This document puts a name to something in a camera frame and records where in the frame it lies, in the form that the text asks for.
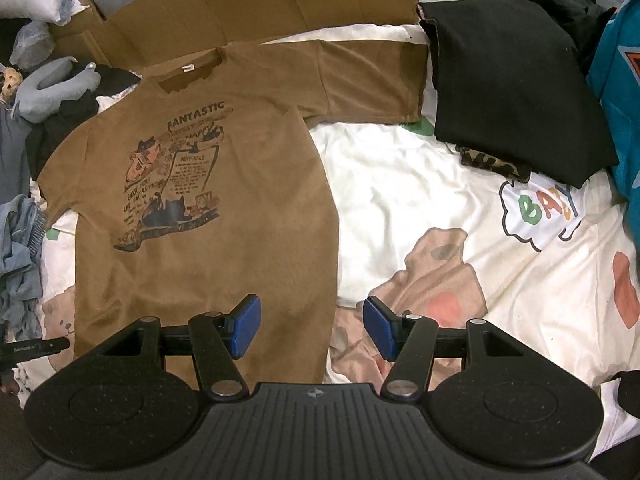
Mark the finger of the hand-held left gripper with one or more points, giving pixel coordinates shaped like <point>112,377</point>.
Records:
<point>59,345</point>

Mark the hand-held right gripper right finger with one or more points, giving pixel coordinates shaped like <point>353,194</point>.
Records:
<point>377,327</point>

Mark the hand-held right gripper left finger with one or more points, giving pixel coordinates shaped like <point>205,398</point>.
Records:
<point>247,322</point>

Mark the brown printed t-shirt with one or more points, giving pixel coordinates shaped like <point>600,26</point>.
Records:
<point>200,270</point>

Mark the blue jeans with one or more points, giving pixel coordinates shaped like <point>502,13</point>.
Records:
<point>20,260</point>

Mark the white bear print blanket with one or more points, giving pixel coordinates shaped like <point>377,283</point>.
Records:
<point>400,185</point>

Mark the grey cushion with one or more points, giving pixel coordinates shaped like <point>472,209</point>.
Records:
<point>12,160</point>

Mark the leopard print garment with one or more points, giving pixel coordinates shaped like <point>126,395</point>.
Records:
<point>492,162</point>

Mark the black crumpled cloth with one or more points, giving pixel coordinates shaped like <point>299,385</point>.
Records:
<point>65,120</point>

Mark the teddy bear toy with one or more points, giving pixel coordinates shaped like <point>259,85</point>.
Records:
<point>11,85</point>

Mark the grey neck pillow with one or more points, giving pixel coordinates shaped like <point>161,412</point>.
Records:
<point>50,80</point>

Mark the black folded garment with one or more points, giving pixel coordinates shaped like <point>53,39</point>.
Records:
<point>505,85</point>

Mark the clear plastic bag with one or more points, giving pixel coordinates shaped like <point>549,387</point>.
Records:
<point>32,42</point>

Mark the flattened cardboard sheet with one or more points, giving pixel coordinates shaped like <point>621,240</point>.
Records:
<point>250,0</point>

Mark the teal patterned cloth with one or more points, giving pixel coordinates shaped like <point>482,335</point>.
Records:
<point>615,85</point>

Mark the open cardboard box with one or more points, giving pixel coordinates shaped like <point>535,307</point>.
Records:
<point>87,0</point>

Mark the black cloth heap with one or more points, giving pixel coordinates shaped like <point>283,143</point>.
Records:
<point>565,5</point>

